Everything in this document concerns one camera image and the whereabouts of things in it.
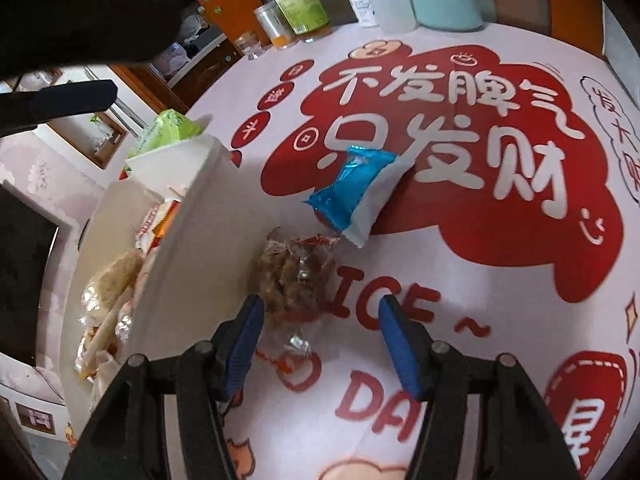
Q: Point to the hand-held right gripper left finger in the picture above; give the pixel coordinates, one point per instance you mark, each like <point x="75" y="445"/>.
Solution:
<point x="245" y="345"/>

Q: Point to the pink and red printed tablecloth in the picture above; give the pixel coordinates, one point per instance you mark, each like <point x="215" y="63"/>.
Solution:
<point x="500" y="310"/>

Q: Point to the cardboard box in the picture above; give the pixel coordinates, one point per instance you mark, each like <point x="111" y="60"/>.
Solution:
<point x="200" y="240"/>

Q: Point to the clear bag of pale pastry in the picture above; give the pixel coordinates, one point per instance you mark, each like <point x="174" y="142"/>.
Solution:
<point x="102" y="345"/>

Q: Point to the small glass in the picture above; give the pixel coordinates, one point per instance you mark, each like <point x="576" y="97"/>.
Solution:
<point x="248" y="46"/>

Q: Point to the clear bag of brown twists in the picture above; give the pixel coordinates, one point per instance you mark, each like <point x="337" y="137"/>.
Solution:
<point x="295" y="275"/>

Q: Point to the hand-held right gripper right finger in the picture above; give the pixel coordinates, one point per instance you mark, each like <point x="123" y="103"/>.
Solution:
<point x="400" y="350"/>

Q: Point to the green snack packet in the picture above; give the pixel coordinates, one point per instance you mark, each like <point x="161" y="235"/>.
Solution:
<point x="170" y="127"/>

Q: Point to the wooden picture frame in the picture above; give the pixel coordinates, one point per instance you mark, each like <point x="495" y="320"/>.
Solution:
<point x="90" y="140"/>

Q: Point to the grey cluttered shelf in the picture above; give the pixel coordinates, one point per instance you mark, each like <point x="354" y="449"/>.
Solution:
<point x="195" y="50"/>

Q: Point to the clear bag of yellow pastry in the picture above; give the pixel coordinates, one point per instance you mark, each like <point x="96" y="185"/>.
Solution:
<point x="115" y="275"/>

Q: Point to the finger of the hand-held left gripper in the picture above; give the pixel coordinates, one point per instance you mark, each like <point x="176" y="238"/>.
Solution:
<point x="75" y="99"/>

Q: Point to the metal can with orange label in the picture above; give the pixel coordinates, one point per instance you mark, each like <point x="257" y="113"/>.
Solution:
<point x="274" y="27"/>

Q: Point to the black screen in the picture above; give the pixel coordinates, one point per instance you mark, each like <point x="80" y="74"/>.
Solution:
<point x="25" y="275"/>

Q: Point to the white pill bottle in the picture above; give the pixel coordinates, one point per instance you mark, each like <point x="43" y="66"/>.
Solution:
<point x="361" y="5"/>

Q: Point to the blue and white snack packet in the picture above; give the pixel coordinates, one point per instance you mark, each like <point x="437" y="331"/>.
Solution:
<point x="350" y="195"/>

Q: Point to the clear bottle with green label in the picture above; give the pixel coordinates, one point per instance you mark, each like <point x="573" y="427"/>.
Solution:
<point x="302" y="7"/>

